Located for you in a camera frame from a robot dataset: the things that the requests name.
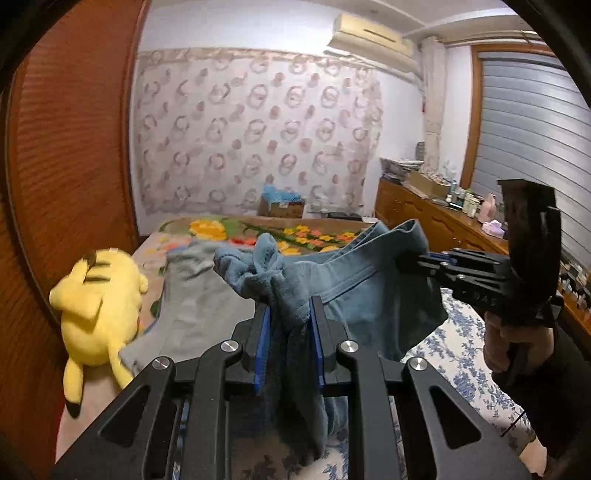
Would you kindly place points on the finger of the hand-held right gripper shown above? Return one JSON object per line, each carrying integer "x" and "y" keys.
{"x": 475, "y": 261}
{"x": 429, "y": 270}

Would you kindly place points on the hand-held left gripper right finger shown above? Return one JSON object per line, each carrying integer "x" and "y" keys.
{"x": 317, "y": 341}

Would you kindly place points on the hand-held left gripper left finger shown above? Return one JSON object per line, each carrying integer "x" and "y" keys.
{"x": 262, "y": 350}

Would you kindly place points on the person's right forearm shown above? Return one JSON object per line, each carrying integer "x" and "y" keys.
{"x": 558, "y": 397}

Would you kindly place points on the person's right hand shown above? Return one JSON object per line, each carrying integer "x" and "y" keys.
{"x": 496, "y": 346}

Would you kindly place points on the pink tissue pack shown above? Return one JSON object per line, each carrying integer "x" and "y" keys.
{"x": 493, "y": 228}

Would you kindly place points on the wooden sideboard cabinet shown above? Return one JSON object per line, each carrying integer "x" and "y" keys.
{"x": 425, "y": 221}

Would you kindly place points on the pink bottle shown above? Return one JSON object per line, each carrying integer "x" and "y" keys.
{"x": 488, "y": 210}

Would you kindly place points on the row of small bottles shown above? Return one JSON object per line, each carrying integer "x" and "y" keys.
{"x": 464, "y": 201}

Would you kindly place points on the grey garment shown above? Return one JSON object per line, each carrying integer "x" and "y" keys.
{"x": 198, "y": 300}

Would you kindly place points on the open cardboard box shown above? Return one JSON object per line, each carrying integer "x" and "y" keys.
{"x": 429, "y": 184}

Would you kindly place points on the blue floral white quilt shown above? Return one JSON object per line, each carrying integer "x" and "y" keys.
{"x": 461, "y": 360}

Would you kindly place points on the woven basket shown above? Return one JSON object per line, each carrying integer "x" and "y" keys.
{"x": 401, "y": 167}

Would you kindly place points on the colourful flower blanket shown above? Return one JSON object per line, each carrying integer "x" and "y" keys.
{"x": 304, "y": 235}

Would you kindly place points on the grey window blind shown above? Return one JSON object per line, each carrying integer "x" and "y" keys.
{"x": 531, "y": 129}

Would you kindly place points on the small cardboard box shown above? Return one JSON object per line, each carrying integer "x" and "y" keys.
{"x": 286, "y": 210}

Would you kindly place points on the light blue cloth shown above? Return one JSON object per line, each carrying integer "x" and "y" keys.
{"x": 279, "y": 193}

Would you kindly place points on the beige lace curtain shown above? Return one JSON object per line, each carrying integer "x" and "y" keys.
{"x": 434, "y": 101}

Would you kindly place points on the yellow plush toy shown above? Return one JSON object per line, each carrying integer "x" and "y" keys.
{"x": 101, "y": 314}

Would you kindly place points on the white air conditioner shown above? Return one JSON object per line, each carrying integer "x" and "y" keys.
{"x": 369, "y": 39}

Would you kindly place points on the wooden wardrobe door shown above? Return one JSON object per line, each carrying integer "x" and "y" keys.
{"x": 69, "y": 138}

